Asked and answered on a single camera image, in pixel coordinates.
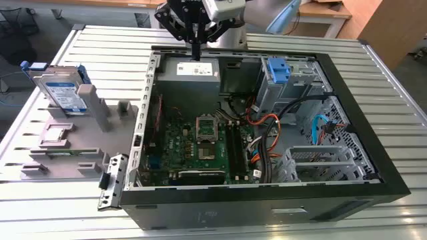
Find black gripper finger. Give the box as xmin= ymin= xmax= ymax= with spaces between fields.
xmin=197 ymin=18 xmax=247 ymax=62
xmin=154 ymin=3 xmax=198 ymax=62

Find hard disk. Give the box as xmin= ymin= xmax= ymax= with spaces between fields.
xmin=19 ymin=61 xmax=93 ymax=116

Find disk power wire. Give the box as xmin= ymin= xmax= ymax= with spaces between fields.
xmin=321 ymin=120 xmax=350 ymax=146

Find silver disk bay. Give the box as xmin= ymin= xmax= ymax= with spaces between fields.
xmin=271 ymin=144 xmax=381 ymax=184

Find grey power supply unit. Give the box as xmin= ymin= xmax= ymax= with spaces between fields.
xmin=155 ymin=56 xmax=223 ymax=114

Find long wooden top desk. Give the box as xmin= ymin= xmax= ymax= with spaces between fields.
xmin=31 ymin=0 xmax=169 ymax=29

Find empty blue drive carrier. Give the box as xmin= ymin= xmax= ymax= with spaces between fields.
xmin=266 ymin=57 xmax=293 ymax=85

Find short wooden top desk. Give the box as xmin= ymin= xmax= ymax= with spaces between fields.
xmin=269 ymin=0 xmax=354 ymax=39

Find silver drive cage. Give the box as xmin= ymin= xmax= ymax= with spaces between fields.
xmin=255 ymin=56 xmax=334 ymax=121

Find metal socket cover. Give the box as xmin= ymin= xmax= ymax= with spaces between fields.
xmin=195 ymin=113 xmax=221 ymax=143

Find black mesh basket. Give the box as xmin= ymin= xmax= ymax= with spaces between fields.
xmin=0 ymin=7 xmax=42 ymax=36

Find green motherboard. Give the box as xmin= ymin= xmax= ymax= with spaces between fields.
xmin=138 ymin=119 xmax=261 ymax=187

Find black bin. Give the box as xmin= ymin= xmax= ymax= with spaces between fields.
xmin=4 ymin=34 xmax=39 ymax=66

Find black RAM slot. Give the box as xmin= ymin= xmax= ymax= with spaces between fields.
xmin=235 ymin=121 xmax=250 ymax=181
xmin=226 ymin=121 xmax=241 ymax=181

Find CPU socket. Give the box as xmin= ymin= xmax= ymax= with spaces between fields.
xmin=195 ymin=141 xmax=219 ymax=161

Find brown wooden cabinet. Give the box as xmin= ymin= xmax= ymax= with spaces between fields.
xmin=339 ymin=0 xmax=427 ymax=72

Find grey parts rack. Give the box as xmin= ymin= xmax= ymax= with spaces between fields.
xmin=19 ymin=83 xmax=141 ymax=180

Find silver CPU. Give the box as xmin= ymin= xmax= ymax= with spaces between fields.
xmin=44 ymin=127 xmax=67 ymax=141

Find green RAM stick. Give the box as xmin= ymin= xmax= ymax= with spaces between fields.
xmin=46 ymin=149 xmax=99 ymax=158

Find black graphics card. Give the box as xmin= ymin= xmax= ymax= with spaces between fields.
xmin=169 ymin=169 xmax=229 ymax=186

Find black PC case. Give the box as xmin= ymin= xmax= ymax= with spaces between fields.
xmin=118 ymin=44 xmax=413 ymax=231

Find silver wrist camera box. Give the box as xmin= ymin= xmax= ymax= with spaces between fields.
xmin=202 ymin=0 xmax=247 ymax=23

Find yellow black power wires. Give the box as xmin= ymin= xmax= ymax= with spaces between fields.
xmin=215 ymin=107 xmax=249 ymax=124

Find orange red wire loop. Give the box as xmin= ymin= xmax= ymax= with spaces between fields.
xmin=246 ymin=112 xmax=285 ymax=129

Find orange power wire bundle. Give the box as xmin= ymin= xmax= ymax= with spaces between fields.
xmin=249 ymin=149 xmax=285 ymax=168

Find thick black cable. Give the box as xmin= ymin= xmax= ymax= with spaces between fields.
xmin=263 ymin=94 xmax=338 ymax=183
xmin=258 ymin=94 xmax=337 ymax=183

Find metal card retention bracket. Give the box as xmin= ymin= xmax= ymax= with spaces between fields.
xmin=98 ymin=153 xmax=131 ymax=211

